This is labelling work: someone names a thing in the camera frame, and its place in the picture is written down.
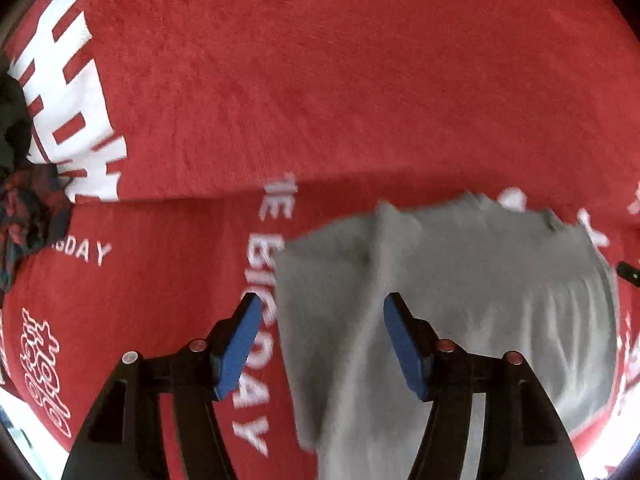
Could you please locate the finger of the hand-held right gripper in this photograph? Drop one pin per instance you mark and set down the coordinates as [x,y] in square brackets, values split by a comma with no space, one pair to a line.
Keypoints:
[631,273]

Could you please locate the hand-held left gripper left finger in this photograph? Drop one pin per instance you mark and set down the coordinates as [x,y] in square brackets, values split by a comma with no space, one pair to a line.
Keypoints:
[239,350]

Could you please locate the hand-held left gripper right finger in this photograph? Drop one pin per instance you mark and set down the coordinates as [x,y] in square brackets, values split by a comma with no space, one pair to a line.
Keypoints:
[405,350]

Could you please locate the grey sweater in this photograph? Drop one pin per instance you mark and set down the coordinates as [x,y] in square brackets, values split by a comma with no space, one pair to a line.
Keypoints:
[475,280]

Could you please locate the red navy plaid garment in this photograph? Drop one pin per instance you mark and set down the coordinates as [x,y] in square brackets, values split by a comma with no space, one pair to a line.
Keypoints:
[30,215]

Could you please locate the red printed blanket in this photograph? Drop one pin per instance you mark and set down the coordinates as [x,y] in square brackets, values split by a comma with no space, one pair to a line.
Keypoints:
[300,85]

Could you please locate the black zip jacket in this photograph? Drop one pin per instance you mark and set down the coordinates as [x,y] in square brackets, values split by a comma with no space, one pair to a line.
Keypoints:
[12,120]

